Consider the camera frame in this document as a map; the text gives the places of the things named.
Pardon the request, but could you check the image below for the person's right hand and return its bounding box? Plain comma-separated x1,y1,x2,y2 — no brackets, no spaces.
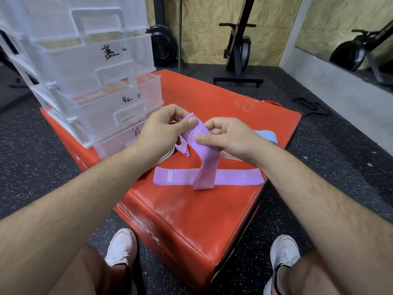
195,117,265,164

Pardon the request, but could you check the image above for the person's left hand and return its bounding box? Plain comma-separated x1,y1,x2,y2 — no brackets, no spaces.
134,104,198,162

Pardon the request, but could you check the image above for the purple fabric resistance band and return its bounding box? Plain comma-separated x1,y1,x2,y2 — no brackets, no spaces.
177,112,222,190
152,167,265,186

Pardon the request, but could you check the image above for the person's left forearm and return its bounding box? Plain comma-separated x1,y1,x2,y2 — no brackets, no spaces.
0,141,161,295

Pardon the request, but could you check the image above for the person's right forearm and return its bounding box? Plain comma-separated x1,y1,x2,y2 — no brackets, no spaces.
248,141,393,295

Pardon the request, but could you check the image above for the pink fabric resistance band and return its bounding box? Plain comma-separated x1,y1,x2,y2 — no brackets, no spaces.
219,151,244,162

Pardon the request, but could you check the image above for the green fabric resistance band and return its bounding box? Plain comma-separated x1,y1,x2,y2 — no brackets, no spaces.
154,147,176,167

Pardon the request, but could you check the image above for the clear plastic drawer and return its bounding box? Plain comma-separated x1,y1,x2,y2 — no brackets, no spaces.
51,73,164,134
29,30,157,97
0,0,150,43
91,112,164,159

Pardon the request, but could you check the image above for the blue fabric resistance band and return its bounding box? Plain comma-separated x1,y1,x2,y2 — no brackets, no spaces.
253,130,279,147

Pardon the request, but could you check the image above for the red padded plyo box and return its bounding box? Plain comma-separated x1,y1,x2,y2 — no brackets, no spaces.
40,69,302,292

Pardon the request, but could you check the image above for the black fan wheel exercise machine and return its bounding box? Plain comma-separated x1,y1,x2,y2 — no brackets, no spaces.
146,25,179,67

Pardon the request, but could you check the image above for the thin metal pole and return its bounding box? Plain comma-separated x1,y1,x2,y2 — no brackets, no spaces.
178,0,184,75

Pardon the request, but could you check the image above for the black ski trainer machine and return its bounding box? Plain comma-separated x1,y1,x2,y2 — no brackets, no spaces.
213,0,265,88

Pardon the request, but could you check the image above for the white left shoe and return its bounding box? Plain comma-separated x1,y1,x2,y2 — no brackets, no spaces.
104,228,139,268

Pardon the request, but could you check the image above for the white shoe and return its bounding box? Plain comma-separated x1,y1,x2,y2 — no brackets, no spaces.
263,235,301,295
104,228,139,268

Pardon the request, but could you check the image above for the white right shoe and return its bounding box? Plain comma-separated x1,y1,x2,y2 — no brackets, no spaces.
263,235,301,295

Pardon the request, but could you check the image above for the person's right leg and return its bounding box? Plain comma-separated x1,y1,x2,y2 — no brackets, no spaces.
276,250,342,295

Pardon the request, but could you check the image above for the person's leg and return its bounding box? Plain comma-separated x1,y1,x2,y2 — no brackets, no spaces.
276,250,342,295
47,245,138,295

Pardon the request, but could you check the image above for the person's left leg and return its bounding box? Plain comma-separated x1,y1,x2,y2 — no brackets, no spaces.
47,245,138,295

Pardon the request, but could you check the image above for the black strap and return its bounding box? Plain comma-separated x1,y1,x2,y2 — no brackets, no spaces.
291,97,331,118

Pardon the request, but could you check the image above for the black upright post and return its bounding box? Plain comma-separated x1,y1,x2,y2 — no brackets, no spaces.
152,0,166,27

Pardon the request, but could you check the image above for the clear plastic drawer cabinet frame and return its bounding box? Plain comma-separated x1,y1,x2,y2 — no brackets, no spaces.
0,0,96,148

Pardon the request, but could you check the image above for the wall mirror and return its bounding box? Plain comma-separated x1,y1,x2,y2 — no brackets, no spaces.
295,0,393,96

